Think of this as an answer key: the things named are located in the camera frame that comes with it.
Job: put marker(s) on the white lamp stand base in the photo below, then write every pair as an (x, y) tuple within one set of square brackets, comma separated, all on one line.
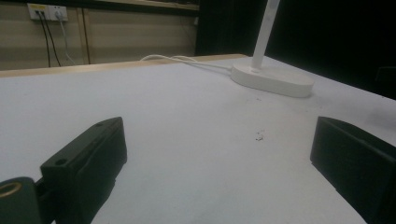
[(274, 79)]

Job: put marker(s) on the black curtain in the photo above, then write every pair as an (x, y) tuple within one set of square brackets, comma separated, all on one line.
[(327, 34)]

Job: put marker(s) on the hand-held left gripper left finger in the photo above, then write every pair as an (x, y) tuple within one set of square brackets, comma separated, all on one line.
[(90, 161)]

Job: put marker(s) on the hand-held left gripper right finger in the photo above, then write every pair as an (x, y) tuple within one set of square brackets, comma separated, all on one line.
[(358, 161)]

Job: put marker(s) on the white wall socket strip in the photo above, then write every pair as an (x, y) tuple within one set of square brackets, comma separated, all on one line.
[(47, 11)]

